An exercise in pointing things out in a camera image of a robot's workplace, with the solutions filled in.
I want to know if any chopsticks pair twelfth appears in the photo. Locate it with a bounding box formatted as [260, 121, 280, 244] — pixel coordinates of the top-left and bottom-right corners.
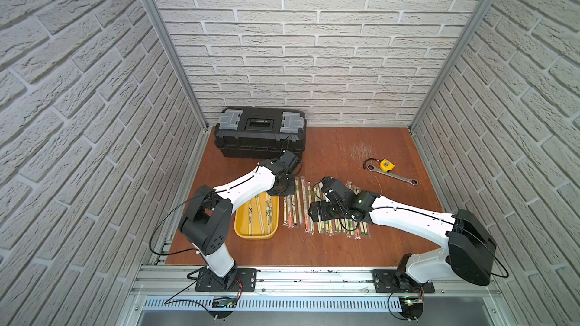
[288, 195, 298, 228]

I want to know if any chopsticks pair thirteenth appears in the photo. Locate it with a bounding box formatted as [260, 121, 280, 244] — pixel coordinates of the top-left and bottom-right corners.
[283, 196, 292, 227]

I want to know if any yellow plastic storage box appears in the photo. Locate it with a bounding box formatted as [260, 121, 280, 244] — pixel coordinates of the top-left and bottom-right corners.
[234, 196, 279, 240]

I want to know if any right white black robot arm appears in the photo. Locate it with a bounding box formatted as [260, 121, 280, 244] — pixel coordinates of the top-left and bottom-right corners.
[308, 189, 496, 292]

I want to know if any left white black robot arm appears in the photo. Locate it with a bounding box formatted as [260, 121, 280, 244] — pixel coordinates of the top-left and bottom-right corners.
[178, 160, 298, 290]

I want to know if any wrapped chopsticks pile in box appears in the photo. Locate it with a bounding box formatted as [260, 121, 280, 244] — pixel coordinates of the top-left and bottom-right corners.
[246, 193, 277, 240]

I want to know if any black plastic toolbox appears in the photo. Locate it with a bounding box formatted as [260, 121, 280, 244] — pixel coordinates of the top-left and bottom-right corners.
[214, 107, 307, 159]

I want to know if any silver metal wrench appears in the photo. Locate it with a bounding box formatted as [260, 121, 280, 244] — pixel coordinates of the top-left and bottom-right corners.
[366, 165, 418, 186]

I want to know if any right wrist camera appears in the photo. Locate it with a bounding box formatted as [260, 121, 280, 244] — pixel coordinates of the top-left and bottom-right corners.
[321, 177, 355, 206]

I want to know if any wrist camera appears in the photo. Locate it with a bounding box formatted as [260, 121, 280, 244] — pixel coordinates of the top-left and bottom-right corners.
[321, 177, 355, 206]
[274, 151, 301, 174]

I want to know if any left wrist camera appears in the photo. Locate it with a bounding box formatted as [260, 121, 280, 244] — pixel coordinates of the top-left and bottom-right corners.
[274, 151, 301, 174]

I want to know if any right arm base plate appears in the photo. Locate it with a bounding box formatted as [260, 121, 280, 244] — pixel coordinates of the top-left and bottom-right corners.
[371, 269, 435, 294]

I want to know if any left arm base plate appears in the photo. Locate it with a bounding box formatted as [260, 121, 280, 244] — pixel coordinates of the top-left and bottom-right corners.
[195, 267, 258, 293]

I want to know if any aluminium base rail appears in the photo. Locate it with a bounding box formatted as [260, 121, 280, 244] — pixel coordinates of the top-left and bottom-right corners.
[129, 266, 503, 316]

